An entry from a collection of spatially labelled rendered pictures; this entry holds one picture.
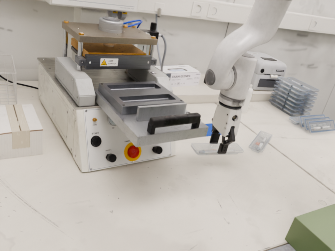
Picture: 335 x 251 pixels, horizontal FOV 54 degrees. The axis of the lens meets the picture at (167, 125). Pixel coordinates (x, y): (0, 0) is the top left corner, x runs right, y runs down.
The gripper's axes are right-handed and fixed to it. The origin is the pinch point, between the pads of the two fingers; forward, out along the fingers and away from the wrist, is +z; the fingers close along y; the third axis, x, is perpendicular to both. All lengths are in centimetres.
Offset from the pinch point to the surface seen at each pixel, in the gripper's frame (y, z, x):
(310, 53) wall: 98, -13, -120
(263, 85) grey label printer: 61, 0, -60
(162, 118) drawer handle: -17.5, -18.3, 29.6
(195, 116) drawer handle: -15.4, -18.1, 19.7
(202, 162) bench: 0.5, 7.6, 4.2
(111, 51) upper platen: 20.1, -23.3, 35.8
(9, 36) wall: 71, -12, 70
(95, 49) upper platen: 21, -23, 41
